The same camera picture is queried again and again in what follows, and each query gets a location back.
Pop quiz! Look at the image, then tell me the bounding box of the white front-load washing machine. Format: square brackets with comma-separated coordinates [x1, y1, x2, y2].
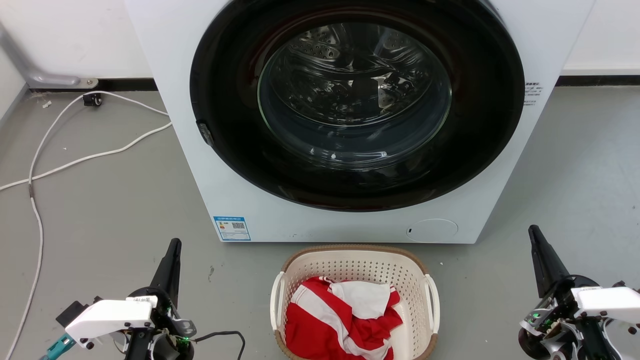
[123, 0, 597, 245]

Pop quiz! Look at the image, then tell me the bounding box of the black round washing machine door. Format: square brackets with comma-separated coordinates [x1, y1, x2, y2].
[189, 0, 526, 212]

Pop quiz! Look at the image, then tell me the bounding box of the round white filter cover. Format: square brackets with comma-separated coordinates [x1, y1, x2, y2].
[405, 218, 459, 244]

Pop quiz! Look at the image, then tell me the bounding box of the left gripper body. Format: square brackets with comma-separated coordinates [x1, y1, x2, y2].
[55, 287, 197, 360]

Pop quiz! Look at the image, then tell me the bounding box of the grey metal pipe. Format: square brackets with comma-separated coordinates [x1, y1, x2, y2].
[0, 22, 99, 90]

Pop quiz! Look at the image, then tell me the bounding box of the white power cable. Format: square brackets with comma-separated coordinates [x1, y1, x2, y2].
[0, 121, 173, 192]

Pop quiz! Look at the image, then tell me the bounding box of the blue and white energy label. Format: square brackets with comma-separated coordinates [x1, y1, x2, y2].
[213, 216, 251, 242]

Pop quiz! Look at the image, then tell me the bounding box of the cream perforated laundry basket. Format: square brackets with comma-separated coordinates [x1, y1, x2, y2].
[270, 244, 441, 360]

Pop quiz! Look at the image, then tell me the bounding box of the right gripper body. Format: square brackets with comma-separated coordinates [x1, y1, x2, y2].
[518, 274, 640, 360]

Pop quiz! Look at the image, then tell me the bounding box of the teal cable connector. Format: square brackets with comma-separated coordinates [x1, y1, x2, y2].
[39, 333, 77, 360]

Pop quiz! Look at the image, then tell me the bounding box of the long white looping cable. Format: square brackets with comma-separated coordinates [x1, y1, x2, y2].
[4, 90, 171, 360]

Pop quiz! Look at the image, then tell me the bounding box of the small printed text sticker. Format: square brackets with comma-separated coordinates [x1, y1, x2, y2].
[523, 82, 542, 107]

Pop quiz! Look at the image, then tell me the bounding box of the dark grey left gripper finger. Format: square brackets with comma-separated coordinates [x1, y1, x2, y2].
[149, 238, 182, 308]

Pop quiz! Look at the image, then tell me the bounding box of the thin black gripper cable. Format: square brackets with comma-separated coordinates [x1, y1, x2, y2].
[193, 330, 246, 360]

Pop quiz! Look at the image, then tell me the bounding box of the red and white striped garment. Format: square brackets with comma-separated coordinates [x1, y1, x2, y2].
[284, 276, 404, 360]

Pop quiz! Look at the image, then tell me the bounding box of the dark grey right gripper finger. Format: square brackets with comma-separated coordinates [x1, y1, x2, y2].
[528, 224, 572, 299]

